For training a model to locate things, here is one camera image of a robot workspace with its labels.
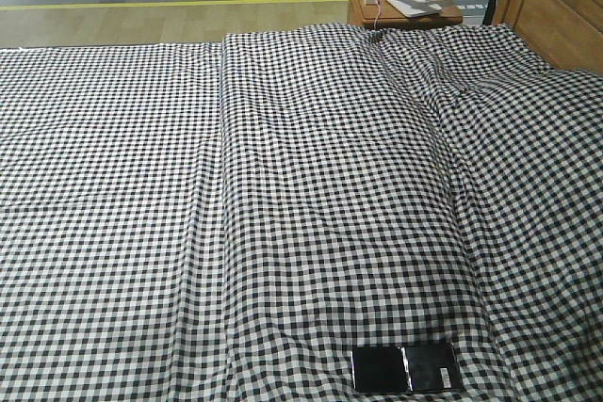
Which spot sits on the black white checkered bedsheet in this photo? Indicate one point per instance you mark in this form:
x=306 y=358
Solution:
x=111 y=244

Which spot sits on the wooden nightstand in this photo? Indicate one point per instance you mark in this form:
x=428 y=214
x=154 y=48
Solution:
x=385 y=15

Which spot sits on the black foldable smartphone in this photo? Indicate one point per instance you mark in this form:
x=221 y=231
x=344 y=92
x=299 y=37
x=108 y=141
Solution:
x=422 y=369

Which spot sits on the wooden headboard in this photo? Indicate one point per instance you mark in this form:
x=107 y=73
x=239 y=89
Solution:
x=566 y=33

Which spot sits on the checkered duvet on bed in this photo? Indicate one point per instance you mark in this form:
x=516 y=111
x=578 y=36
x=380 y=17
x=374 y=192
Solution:
x=393 y=188

